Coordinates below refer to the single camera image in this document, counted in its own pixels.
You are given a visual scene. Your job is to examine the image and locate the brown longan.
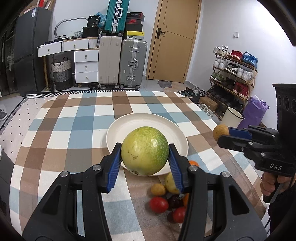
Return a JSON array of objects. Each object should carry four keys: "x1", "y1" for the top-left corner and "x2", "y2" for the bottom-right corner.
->
[
  {"x1": 151, "y1": 183, "x2": 166, "y2": 196},
  {"x1": 213, "y1": 124, "x2": 229, "y2": 141}
]

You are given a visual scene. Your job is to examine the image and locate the red cherry tomato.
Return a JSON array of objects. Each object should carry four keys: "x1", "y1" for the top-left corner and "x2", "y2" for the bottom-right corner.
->
[
  {"x1": 149, "y1": 196, "x2": 169, "y2": 213},
  {"x1": 173, "y1": 206, "x2": 186, "y2": 223}
]

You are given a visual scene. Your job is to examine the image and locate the orange mandarin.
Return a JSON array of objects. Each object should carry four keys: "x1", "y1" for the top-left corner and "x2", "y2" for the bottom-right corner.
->
[
  {"x1": 183, "y1": 193, "x2": 189, "y2": 207},
  {"x1": 189, "y1": 160, "x2": 199, "y2": 167}
]

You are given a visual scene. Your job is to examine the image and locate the large yellow passion fruit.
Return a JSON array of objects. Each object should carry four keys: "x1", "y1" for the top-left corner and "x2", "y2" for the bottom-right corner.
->
[{"x1": 165, "y1": 172, "x2": 180, "y2": 194}]

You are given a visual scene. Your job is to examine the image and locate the green yellow passion fruit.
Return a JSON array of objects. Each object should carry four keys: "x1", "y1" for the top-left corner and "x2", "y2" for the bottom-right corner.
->
[{"x1": 121, "y1": 126, "x2": 169, "y2": 176}]

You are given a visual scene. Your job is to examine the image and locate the right hand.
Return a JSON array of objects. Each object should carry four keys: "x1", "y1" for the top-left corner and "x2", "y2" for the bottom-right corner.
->
[{"x1": 260, "y1": 172, "x2": 295, "y2": 199}]

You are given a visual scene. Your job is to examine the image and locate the white enamel bucket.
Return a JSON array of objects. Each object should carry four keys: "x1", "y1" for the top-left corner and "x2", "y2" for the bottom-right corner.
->
[{"x1": 221, "y1": 107, "x2": 245, "y2": 128}]

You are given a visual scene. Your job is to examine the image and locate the purple bag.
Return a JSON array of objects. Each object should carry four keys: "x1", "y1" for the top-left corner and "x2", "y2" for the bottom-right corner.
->
[{"x1": 238, "y1": 95, "x2": 269, "y2": 129}]

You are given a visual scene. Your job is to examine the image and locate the orange mandarin on table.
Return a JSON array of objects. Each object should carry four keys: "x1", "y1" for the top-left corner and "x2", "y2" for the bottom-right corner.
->
[{"x1": 183, "y1": 193, "x2": 189, "y2": 207}]

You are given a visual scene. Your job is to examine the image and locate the wooden shoe rack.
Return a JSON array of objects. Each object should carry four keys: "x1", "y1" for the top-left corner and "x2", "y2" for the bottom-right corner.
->
[{"x1": 207, "y1": 45, "x2": 258, "y2": 120}]

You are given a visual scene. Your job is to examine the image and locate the brown longan on table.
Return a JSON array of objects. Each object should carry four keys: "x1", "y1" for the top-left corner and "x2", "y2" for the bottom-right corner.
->
[{"x1": 151, "y1": 183, "x2": 166, "y2": 196}]

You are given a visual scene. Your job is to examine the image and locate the checkered tablecloth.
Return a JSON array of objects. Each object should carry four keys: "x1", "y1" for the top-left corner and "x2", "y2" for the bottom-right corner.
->
[{"x1": 1, "y1": 91, "x2": 266, "y2": 233}]

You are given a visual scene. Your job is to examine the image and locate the cream round plate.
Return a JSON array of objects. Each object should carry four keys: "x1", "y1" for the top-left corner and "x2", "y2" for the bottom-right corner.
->
[{"x1": 106, "y1": 113, "x2": 189, "y2": 177}]

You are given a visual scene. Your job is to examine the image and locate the wooden door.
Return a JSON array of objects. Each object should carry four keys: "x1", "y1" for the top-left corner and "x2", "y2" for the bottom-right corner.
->
[{"x1": 146, "y1": 1, "x2": 202, "y2": 83}]

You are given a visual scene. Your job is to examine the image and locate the silver suitcase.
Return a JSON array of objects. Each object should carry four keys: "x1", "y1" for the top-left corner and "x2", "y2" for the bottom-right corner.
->
[{"x1": 118, "y1": 39, "x2": 147, "y2": 89}]

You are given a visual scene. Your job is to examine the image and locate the woven laundry basket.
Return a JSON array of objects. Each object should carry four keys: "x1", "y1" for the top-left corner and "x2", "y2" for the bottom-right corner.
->
[{"x1": 51, "y1": 56, "x2": 73, "y2": 91}]

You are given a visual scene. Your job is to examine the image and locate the stacked shoe boxes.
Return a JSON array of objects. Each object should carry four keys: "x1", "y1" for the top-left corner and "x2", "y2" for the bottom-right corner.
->
[{"x1": 125, "y1": 12, "x2": 144, "y2": 40}]

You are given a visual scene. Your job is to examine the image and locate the beige suitcase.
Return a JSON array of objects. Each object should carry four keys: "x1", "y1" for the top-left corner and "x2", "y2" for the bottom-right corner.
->
[{"x1": 98, "y1": 36, "x2": 122, "y2": 87}]

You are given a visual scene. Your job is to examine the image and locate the white drawer cabinet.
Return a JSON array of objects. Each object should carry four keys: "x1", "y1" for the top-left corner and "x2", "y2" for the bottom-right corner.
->
[{"x1": 38, "y1": 37, "x2": 99, "y2": 84}]

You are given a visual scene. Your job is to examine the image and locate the teal suitcase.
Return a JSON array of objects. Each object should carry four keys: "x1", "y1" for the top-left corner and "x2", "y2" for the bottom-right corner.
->
[{"x1": 104, "y1": 0, "x2": 130, "y2": 37}]

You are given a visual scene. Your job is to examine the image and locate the black refrigerator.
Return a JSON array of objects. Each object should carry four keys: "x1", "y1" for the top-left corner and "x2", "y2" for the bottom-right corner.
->
[{"x1": 14, "y1": 7, "x2": 52, "y2": 96}]

